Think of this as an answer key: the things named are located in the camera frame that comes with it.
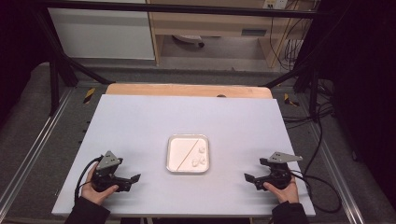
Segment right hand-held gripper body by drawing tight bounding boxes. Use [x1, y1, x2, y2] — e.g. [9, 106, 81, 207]
[259, 151, 304, 191]

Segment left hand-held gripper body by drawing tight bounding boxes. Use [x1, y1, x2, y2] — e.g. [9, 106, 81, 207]
[92, 150, 129, 193]

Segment white square tray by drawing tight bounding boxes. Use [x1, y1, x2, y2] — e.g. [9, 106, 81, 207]
[165, 133, 211, 175]

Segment thin wooden skewer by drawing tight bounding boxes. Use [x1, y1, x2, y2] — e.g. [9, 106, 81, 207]
[176, 138, 200, 172]

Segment person's right hand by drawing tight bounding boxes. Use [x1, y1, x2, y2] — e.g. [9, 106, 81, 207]
[262, 175, 300, 205]

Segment person's left hand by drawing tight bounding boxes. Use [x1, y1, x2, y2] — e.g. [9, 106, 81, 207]
[80, 162, 120, 206]

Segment white table board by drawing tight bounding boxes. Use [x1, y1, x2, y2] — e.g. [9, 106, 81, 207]
[50, 94, 317, 218]

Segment yellow black tape strip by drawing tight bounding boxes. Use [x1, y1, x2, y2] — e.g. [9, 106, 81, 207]
[82, 87, 97, 105]
[283, 92, 300, 107]

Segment wooden table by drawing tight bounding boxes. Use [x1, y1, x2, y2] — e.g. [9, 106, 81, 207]
[105, 82, 274, 100]

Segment dark curtain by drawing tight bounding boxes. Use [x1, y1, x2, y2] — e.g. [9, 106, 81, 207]
[317, 0, 396, 210]
[0, 0, 51, 120]

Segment white cabinet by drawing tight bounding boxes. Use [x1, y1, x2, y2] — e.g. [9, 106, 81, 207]
[48, 0, 156, 61]

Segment office chair base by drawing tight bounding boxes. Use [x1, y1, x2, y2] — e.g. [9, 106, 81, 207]
[172, 34, 206, 49]

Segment light wooden desk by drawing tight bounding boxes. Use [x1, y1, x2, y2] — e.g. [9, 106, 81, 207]
[146, 0, 314, 68]

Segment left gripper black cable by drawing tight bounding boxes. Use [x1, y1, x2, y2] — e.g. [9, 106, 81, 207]
[74, 155, 105, 203]

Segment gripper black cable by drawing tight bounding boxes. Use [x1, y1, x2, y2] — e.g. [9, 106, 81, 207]
[74, 155, 105, 203]
[289, 169, 343, 215]

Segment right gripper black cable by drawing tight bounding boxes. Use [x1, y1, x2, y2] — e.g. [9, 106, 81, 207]
[289, 169, 343, 215]

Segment aluminium floor rail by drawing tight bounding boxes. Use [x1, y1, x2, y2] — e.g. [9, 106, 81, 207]
[298, 92, 366, 224]
[0, 88, 75, 217]

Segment black floor cables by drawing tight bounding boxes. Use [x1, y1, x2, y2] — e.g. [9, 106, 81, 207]
[281, 77, 336, 175]

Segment hanging black cables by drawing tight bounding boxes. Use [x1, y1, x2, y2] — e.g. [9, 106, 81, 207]
[268, 8, 305, 72]

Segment white wall socket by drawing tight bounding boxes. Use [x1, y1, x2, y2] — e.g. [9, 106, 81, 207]
[262, 0, 290, 10]

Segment black metal frame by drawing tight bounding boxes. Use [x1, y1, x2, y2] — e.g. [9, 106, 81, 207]
[30, 0, 332, 117]

